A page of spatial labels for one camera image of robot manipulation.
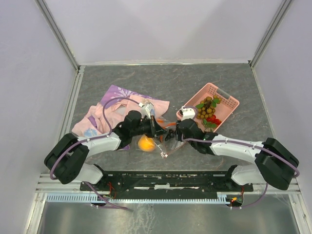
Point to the clear zip top bag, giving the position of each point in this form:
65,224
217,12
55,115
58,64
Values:
162,145

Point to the fake red cherry bunch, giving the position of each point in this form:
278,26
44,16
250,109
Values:
211,123

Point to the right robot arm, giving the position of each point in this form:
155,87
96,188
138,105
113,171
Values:
267,161

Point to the light blue cable duct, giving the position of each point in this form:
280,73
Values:
93,198

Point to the fake brown longan bunch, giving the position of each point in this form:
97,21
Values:
207,107

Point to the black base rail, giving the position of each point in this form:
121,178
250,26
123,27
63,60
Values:
169,184

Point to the fake peach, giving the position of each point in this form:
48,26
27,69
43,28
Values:
146,144

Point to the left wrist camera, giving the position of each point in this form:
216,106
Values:
147,109

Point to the pink purple printed cloth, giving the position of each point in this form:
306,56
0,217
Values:
112,109

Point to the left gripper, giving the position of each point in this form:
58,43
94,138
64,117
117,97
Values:
156,129

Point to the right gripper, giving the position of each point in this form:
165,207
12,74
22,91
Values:
178,136

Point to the pink plastic basket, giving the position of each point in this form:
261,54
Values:
223,110

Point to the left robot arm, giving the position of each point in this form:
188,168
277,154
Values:
66,161

